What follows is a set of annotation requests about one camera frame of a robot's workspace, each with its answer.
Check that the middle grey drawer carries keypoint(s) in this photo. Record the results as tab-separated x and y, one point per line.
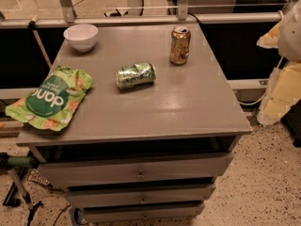
141	195

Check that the green crushed soda can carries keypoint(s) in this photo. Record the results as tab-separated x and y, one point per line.
135	75

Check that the green snack bag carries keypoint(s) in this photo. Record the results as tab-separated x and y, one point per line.
52	105

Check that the grey drawer cabinet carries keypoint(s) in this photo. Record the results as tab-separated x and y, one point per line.
188	109

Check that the tripod with green grip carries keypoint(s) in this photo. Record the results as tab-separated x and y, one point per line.
9	164

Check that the grey drawer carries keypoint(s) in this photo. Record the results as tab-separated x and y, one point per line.
174	210
91	173
141	195

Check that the metal railing frame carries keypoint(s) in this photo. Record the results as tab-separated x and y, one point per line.
62	13

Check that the top grey drawer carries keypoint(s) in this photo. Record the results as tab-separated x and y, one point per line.
91	173

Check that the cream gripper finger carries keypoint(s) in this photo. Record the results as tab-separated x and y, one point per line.
270	39
282	93

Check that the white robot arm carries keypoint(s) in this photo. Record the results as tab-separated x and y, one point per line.
289	39

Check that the white bowl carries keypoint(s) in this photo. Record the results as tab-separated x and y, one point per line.
81	37

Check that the bottom grey drawer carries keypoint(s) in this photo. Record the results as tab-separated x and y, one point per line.
174	210

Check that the wooden handled stick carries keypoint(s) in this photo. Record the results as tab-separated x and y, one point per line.
33	28

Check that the gold soda can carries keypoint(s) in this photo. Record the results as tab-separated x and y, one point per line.
180	40

